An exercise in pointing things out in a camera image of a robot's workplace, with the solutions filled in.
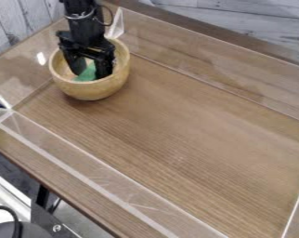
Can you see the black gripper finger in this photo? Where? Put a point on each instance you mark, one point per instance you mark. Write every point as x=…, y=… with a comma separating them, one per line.
x=75, y=60
x=105, y=67

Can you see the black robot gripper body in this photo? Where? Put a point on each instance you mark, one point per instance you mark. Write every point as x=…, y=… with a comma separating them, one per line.
x=86, y=34

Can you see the green rectangular block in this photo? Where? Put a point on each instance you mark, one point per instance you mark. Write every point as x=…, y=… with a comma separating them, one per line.
x=86, y=71

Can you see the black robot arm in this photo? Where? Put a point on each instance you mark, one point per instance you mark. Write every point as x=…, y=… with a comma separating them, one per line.
x=77, y=6

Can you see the brown wooden bowl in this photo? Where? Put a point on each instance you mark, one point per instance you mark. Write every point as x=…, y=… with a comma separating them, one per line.
x=101, y=88

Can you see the black table leg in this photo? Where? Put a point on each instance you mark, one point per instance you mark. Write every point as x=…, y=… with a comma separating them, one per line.
x=43, y=197

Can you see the dark metal floor bracket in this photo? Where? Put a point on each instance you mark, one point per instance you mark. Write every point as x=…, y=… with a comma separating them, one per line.
x=50, y=223

